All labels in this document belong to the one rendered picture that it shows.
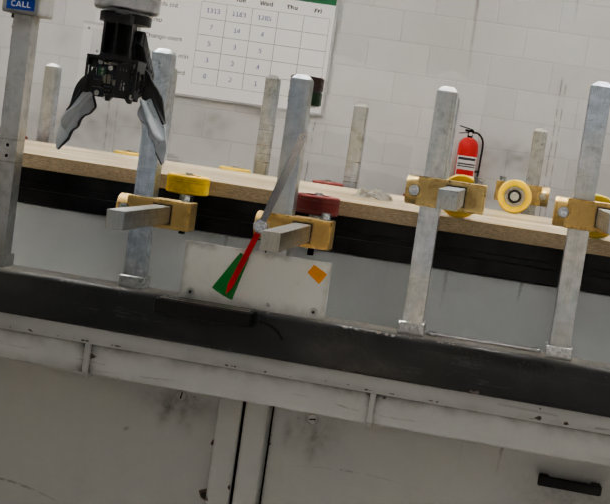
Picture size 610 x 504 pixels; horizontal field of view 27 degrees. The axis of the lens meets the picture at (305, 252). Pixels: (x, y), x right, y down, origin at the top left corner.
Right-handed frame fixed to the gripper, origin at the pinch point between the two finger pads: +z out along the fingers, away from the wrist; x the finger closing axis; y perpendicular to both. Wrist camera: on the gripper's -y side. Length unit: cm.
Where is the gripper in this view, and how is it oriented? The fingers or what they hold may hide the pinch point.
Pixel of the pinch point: (110, 158)
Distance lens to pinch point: 179.2
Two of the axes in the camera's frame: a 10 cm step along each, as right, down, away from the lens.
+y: -0.6, 0.8, -9.9
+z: -1.4, 9.9, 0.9
